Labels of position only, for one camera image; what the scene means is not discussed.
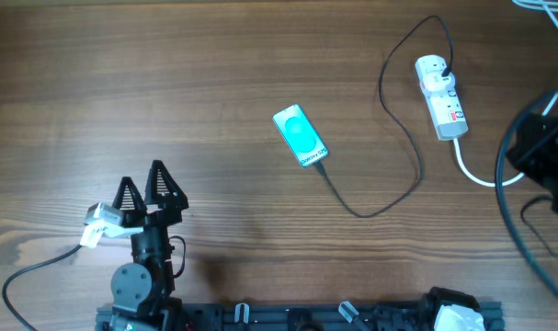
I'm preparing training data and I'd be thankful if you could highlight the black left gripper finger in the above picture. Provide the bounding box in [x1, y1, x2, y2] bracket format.
[111, 177, 147, 212]
[145, 160, 188, 211]

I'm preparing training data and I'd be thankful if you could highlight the turquoise screen smartphone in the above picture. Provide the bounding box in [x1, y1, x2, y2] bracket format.
[272, 104, 329, 167]

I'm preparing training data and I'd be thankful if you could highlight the black USB charging cable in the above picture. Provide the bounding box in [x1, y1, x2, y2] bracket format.
[313, 15, 455, 219]

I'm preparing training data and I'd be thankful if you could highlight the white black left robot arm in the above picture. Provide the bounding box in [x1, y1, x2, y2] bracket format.
[96, 160, 188, 330]

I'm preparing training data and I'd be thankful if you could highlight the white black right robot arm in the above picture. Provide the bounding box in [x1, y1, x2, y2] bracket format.
[495, 114, 558, 300]

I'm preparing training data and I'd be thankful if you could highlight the white USB charger plug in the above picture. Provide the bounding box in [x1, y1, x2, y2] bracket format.
[419, 71, 456, 97]

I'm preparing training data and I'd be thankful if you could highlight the white power strip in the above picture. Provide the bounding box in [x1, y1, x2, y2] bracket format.
[415, 54, 468, 141]

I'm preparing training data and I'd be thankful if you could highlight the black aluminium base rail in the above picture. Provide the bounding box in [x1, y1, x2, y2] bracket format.
[94, 301, 505, 331]

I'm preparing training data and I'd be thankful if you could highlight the white power strip cord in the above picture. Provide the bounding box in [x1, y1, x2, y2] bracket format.
[451, 0, 558, 188]

